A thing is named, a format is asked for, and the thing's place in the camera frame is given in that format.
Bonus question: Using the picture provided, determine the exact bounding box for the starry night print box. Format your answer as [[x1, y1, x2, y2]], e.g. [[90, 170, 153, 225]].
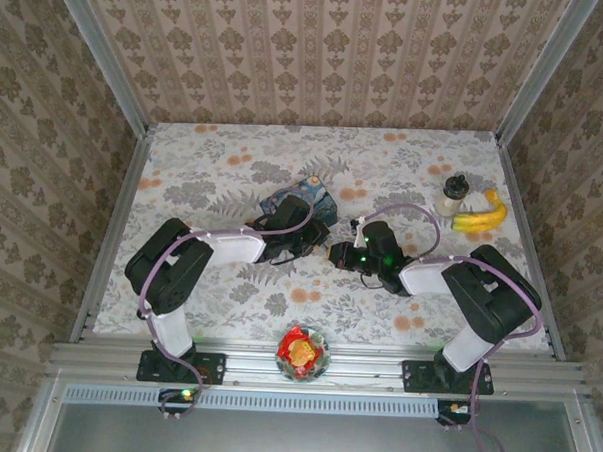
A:
[[258, 172, 341, 227]]

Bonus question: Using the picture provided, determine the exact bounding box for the small jar with black lid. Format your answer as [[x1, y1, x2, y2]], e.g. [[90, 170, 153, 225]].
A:
[[433, 174, 469, 218]]

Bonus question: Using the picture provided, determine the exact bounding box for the floral print tablecloth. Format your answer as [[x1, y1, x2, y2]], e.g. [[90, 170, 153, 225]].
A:
[[94, 116, 560, 355]]

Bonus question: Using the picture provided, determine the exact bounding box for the yellow banana bunch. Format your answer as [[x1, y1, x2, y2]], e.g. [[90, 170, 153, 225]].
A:
[[450, 187, 510, 237]]

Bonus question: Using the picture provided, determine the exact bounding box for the red yellow snack packet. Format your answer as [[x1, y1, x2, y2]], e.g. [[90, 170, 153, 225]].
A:
[[277, 324, 326, 374]]

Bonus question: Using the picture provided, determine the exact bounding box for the black controller board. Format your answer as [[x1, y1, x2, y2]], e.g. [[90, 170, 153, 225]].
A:
[[157, 387, 198, 416], [435, 399, 476, 428]]

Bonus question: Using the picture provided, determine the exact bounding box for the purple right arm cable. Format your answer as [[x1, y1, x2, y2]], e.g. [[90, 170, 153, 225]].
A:
[[350, 201, 551, 452]]

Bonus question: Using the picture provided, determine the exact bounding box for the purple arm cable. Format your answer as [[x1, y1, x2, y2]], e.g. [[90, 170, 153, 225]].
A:
[[350, 201, 551, 452], [132, 181, 317, 427]]

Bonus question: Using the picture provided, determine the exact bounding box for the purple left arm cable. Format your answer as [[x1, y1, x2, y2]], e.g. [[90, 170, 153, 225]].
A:
[[132, 181, 317, 427]]

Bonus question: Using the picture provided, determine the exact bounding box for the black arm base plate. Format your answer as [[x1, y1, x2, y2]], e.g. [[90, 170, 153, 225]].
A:
[[136, 347, 228, 387], [400, 359, 495, 398]]

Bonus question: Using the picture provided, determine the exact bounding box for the aluminium profile frame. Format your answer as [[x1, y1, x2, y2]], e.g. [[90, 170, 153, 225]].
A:
[[16, 0, 603, 452]]

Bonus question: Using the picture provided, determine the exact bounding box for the grey slotted cable duct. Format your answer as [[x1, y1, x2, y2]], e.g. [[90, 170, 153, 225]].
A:
[[63, 381, 440, 421]]

